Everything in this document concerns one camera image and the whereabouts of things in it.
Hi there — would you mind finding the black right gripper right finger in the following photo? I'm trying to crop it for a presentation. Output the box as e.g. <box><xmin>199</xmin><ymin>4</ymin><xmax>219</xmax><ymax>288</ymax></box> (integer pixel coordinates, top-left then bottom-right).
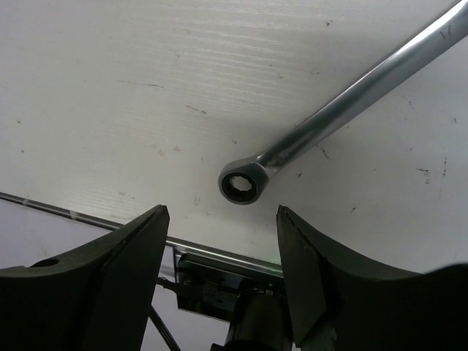
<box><xmin>276</xmin><ymin>206</ymin><xmax>467</xmax><ymax>350</ymax></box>

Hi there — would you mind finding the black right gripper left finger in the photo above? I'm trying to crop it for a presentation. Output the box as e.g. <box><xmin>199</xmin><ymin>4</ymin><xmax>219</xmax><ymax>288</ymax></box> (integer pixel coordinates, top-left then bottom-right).
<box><xmin>1</xmin><ymin>205</ymin><xmax>170</xmax><ymax>350</ymax></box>

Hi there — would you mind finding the large silver ratchet wrench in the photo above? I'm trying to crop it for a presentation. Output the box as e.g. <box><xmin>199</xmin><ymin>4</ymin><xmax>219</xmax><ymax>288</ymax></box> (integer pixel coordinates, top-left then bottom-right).
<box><xmin>218</xmin><ymin>1</ymin><xmax>467</xmax><ymax>205</ymax></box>

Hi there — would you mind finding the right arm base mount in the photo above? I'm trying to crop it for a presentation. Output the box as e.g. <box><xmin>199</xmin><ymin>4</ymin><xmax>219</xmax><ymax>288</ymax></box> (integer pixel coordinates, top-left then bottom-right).
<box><xmin>156</xmin><ymin>253</ymin><xmax>293</xmax><ymax>350</ymax></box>

